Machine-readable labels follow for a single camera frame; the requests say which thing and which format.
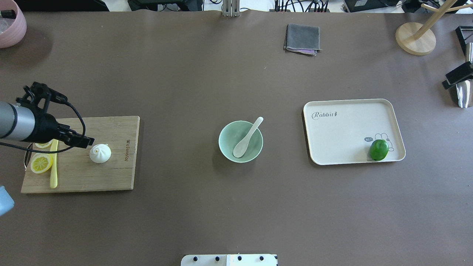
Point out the pink bowl with ice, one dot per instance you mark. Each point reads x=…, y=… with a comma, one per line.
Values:
x=15, y=32

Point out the grey folded cloth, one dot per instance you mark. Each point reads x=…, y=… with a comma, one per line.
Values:
x=303, y=39

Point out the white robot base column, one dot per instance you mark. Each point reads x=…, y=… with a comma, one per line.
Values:
x=230, y=260

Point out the aluminium frame post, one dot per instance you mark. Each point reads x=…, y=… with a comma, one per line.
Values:
x=231, y=8

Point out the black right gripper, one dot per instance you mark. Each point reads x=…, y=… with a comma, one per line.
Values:
x=459, y=75

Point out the white ceramic spoon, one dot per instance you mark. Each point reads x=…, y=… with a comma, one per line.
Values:
x=241, y=148

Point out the yellow plastic knife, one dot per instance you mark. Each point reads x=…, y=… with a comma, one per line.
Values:
x=54, y=174

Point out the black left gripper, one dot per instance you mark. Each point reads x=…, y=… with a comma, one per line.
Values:
x=45, y=127

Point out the metal cylinder black cap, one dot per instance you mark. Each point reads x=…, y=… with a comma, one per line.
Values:
x=8, y=14

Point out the metal scoop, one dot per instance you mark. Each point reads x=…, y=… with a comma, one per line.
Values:
x=464, y=87

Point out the cream rabbit tray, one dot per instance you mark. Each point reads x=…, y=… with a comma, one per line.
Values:
x=342, y=131

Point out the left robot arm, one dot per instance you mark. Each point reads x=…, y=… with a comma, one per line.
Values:
x=9, y=131

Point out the wooden cutting board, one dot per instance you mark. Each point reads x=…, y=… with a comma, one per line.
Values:
x=77, y=173

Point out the green lime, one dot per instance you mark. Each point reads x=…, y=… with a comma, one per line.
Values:
x=378, y=150

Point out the wooden cup stand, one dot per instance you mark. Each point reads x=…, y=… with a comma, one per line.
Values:
x=418, y=39

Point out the mint green bowl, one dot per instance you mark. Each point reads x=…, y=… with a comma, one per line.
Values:
x=232, y=134

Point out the white steamed bun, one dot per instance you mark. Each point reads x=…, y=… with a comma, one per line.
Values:
x=100, y=153

